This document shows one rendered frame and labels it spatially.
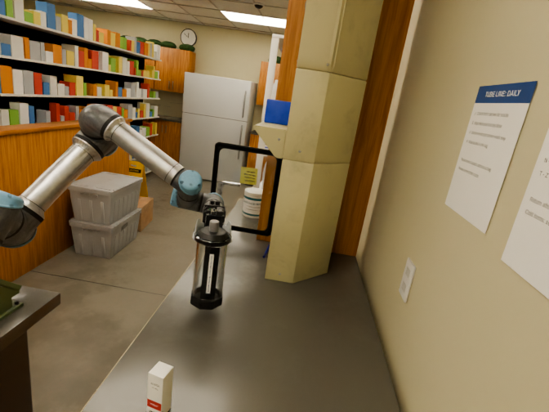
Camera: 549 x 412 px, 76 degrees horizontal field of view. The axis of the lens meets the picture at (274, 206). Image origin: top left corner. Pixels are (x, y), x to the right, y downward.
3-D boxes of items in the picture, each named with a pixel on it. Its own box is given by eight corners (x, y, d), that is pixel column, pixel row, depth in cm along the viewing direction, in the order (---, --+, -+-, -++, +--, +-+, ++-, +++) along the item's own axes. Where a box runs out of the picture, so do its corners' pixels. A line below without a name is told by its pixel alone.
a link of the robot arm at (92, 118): (91, 82, 115) (212, 174, 117) (96, 103, 125) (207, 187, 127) (63, 104, 110) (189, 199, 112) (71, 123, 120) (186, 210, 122)
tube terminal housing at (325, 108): (325, 255, 166) (359, 83, 144) (328, 290, 135) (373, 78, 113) (273, 246, 168) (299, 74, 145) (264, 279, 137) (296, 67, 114)
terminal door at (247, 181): (270, 236, 165) (283, 152, 153) (207, 226, 167) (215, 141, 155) (270, 236, 166) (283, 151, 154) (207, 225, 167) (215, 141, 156)
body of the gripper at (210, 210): (202, 209, 110) (203, 199, 122) (199, 235, 113) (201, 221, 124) (226, 212, 112) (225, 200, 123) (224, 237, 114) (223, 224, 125)
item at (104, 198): (143, 208, 365) (145, 177, 355) (112, 228, 307) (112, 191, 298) (104, 201, 367) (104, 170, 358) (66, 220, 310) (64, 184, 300)
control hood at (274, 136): (287, 147, 154) (292, 124, 151) (282, 158, 123) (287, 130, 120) (262, 143, 154) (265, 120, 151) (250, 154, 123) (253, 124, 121)
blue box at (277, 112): (289, 124, 150) (293, 102, 147) (288, 125, 141) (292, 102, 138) (266, 120, 151) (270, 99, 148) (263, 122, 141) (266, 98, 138)
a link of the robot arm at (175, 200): (175, 177, 124) (206, 185, 127) (173, 190, 134) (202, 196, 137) (169, 198, 121) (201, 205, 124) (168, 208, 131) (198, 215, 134)
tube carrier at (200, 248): (224, 308, 107) (232, 244, 100) (187, 306, 105) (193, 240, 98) (223, 288, 117) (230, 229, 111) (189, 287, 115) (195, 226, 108)
